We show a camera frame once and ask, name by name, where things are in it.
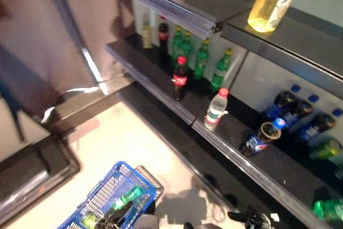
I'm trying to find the clear water bottle red cap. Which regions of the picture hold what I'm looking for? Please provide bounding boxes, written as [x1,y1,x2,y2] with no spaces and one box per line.
[204,87,230,132]

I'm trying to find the robot left hand black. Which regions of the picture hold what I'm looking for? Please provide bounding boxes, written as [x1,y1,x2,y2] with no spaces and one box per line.
[96,202,135,229]

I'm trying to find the dark shelf board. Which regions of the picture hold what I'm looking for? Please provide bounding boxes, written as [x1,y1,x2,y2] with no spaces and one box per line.
[80,0,258,41]
[219,0,343,92]

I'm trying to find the robot right hand black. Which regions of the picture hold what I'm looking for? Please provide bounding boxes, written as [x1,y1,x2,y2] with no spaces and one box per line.
[227,209,279,229]

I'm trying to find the large yellow tea bottle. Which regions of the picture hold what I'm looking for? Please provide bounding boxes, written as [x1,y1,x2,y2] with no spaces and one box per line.
[247,0,310,33]

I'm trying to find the blue plastic shopping basket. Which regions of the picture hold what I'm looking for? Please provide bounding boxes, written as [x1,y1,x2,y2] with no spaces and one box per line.
[57,161,156,229]

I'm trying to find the small yellow tea bottle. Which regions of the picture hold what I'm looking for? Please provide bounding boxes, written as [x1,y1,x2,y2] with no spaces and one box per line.
[141,14,153,49]

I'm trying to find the black shelf board clear rail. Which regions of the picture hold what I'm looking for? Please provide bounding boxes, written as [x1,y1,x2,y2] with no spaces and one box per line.
[191,92,343,229]
[104,34,199,125]

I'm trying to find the black base shelf board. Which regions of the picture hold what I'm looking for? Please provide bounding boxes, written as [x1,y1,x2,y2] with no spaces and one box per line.
[117,83,198,160]
[182,132,309,229]

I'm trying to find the polished dark stone ledge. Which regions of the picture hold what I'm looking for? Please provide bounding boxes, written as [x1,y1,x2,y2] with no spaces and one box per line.
[40,75,136,135]

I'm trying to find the black low display platform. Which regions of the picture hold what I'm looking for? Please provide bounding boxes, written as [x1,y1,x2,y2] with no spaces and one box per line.
[0,132,81,221]

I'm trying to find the Coca-Cola bottle red cap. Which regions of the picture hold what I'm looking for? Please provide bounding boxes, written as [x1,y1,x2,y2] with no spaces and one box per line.
[171,56,189,101]
[158,16,170,58]

